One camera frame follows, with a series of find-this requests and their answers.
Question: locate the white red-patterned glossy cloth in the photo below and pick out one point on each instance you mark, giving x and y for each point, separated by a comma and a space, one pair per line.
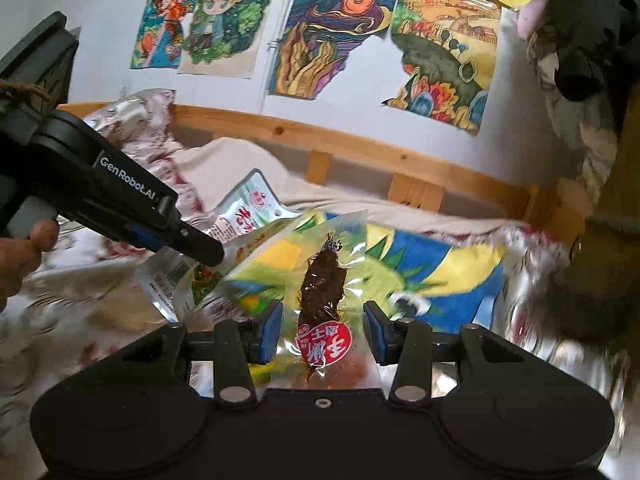
75, 310

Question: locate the clear dark meat snack packet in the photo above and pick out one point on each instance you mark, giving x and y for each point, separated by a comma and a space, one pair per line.
320, 280

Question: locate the black cloth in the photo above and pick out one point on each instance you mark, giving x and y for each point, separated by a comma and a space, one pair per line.
590, 20

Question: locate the blond figure wall drawing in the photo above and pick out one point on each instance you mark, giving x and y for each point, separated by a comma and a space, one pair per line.
225, 20

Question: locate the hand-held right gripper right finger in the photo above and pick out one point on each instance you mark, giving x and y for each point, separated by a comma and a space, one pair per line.
376, 335

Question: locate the wooden bed rail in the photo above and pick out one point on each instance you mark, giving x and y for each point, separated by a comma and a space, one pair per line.
280, 135

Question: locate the mottled grey cloth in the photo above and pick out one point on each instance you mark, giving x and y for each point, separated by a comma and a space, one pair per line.
580, 125

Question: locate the dark grey panel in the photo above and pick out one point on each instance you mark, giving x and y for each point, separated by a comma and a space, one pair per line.
35, 55

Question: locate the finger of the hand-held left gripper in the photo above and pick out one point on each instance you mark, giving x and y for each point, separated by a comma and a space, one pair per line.
195, 245

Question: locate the clear green vegetable snack packet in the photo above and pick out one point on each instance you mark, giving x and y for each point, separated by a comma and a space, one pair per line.
165, 285

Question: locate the white red-print snack packet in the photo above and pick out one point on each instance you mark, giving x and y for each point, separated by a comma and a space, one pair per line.
245, 210

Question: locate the blue swirl wall drawing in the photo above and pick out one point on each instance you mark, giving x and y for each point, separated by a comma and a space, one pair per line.
330, 35

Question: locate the person's left hand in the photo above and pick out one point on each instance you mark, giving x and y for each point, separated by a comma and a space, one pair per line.
20, 265

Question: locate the orange-haired figure wall drawing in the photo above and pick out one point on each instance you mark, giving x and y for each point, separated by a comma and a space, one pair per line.
160, 25

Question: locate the colourful painted cardboard box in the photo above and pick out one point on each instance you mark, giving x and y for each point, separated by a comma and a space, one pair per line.
440, 270

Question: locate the beige bed sheet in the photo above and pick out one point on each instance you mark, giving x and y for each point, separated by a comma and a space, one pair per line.
350, 200

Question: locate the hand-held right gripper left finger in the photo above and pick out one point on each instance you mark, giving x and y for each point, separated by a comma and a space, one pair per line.
269, 335

